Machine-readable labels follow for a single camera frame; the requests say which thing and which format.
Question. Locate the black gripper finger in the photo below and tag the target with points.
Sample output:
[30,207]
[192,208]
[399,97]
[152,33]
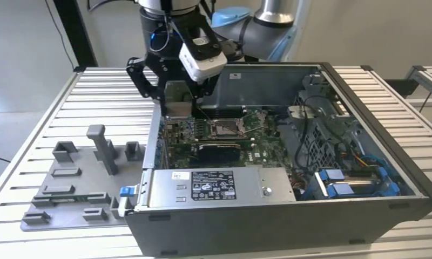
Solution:
[208,87]
[139,75]

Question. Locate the silver square CPU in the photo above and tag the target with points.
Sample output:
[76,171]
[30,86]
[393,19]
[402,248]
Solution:
[180,110]

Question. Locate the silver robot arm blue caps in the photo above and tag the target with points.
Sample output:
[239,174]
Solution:
[274,10]

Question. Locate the CPU socket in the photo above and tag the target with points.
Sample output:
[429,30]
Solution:
[226,127]

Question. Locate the black expansion slot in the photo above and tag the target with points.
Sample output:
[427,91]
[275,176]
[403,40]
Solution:
[223,139]

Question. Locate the black RAM slots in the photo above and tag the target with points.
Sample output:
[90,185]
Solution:
[223,111]

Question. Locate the dark grey fan shroud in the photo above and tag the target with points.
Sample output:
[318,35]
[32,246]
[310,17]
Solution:
[266,86]

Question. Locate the black graphics card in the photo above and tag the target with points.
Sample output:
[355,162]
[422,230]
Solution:
[218,153]

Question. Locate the green motherboard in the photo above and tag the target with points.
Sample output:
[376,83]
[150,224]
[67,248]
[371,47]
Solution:
[263,153]

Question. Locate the grey plastic parts rack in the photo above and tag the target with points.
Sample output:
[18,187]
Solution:
[83,162]

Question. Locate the grey metal disk bay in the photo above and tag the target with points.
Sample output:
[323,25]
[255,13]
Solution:
[320,135]

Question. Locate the silver power supply unit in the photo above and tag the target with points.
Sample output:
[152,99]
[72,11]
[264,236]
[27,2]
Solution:
[166,189]

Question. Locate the blue plastic latch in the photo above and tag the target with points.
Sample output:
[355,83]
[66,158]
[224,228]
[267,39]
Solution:
[126,191]

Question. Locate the hard disk in blue carrier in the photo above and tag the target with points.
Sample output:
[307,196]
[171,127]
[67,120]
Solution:
[334,174]
[340,189]

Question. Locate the green RAM stick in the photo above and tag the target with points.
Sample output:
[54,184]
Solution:
[80,199]

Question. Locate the black PC case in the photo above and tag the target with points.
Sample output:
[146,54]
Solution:
[274,229]

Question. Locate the aluminium slat side table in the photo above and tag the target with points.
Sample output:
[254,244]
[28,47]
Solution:
[429,78]

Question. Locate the white camera box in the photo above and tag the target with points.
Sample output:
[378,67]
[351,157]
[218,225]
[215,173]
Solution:
[203,64]

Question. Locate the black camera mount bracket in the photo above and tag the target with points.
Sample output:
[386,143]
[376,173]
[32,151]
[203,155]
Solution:
[194,29]

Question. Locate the black upright frame post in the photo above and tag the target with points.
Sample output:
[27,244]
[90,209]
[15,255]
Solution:
[78,32]

